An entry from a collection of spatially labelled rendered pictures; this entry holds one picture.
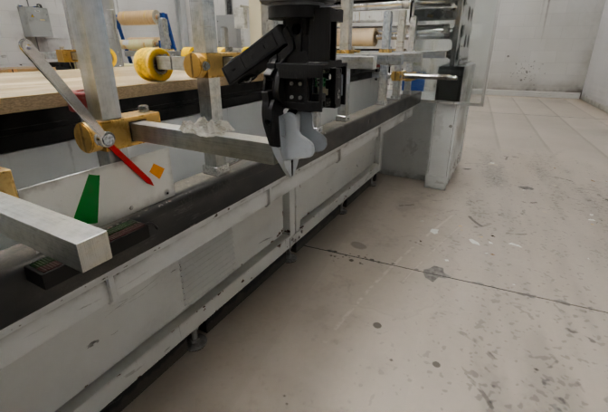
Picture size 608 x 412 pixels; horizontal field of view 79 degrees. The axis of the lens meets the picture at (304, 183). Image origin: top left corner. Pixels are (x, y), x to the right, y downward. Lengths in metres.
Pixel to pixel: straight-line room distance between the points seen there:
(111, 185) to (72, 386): 0.62
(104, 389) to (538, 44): 8.85
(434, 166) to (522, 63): 6.45
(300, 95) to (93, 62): 0.35
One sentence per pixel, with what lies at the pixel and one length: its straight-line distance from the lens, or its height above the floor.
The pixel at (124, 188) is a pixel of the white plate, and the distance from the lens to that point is 0.71.
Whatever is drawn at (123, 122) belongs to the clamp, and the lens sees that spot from 0.69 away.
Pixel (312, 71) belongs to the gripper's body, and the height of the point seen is 0.96.
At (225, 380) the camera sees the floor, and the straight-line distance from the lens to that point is 1.33.
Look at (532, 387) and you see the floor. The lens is 1.47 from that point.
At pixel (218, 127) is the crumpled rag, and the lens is 0.59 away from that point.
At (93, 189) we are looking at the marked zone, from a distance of 0.68.
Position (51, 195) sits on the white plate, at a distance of 0.65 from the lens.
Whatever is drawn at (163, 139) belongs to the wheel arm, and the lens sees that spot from 0.64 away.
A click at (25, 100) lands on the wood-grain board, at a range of 0.84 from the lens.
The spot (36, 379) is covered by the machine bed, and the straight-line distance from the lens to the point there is 1.11.
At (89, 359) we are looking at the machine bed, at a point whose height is 0.24.
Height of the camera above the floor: 0.98
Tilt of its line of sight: 21 degrees down
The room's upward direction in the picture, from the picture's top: straight up
